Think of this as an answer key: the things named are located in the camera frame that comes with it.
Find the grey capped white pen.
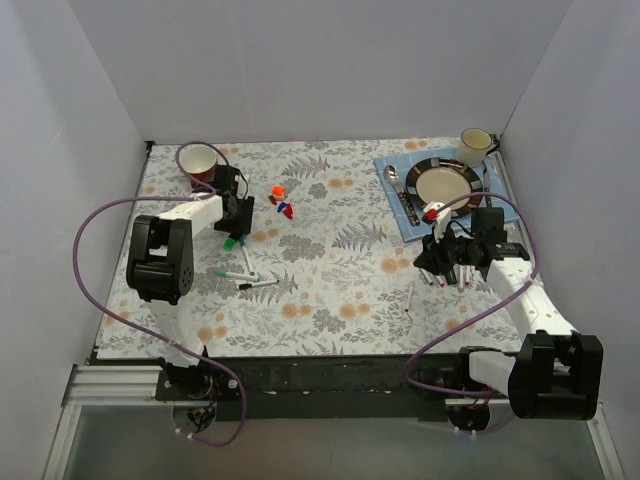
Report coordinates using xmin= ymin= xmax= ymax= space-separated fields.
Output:
xmin=422 ymin=271 xmax=433 ymax=286

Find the orange capped black highlighter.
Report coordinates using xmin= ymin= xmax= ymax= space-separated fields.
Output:
xmin=444 ymin=268 xmax=457 ymax=285

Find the green capped black highlighter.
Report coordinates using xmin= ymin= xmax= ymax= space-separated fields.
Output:
xmin=222 ymin=234 xmax=242 ymax=251

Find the pink capped white pen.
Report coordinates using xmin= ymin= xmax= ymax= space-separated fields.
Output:
xmin=457 ymin=265 xmax=465 ymax=292

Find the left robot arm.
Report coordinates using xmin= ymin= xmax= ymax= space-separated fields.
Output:
xmin=126 ymin=165 xmax=255 ymax=400

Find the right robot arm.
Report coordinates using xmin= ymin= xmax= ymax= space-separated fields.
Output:
xmin=414 ymin=202 xmax=604 ymax=420

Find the black capped white pen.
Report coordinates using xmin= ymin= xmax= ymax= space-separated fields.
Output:
xmin=238 ymin=279 xmax=279 ymax=291

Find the red ceramic cup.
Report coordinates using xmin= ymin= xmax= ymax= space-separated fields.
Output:
xmin=178 ymin=144 xmax=219 ymax=188

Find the black rimmed beige plate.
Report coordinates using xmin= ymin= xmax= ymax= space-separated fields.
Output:
xmin=405 ymin=157 xmax=484 ymax=210

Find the cream enamel mug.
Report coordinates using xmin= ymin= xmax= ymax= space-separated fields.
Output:
xmin=455 ymin=128 xmax=500 ymax=168

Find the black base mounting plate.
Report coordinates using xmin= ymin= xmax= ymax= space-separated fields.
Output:
xmin=155 ymin=357 xmax=514 ymax=424

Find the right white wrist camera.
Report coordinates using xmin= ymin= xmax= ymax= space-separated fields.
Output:
xmin=423 ymin=201 xmax=451 ymax=243

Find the steel fork patterned handle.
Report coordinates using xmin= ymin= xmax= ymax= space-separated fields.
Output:
xmin=397 ymin=191 xmax=420 ymax=226

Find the steel knife patterned handle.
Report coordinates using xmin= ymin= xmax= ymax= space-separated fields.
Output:
xmin=482 ymin=161 xmax=492 ymax=208

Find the steel spoon patterned handle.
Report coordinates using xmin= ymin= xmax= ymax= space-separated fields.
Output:
xmin=384 ymin=165 xmax=404 ymax=198

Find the aluminium frame rail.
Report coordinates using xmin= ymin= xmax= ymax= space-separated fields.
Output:
xmin=63 ymin=366 xmax=161 ymax=406

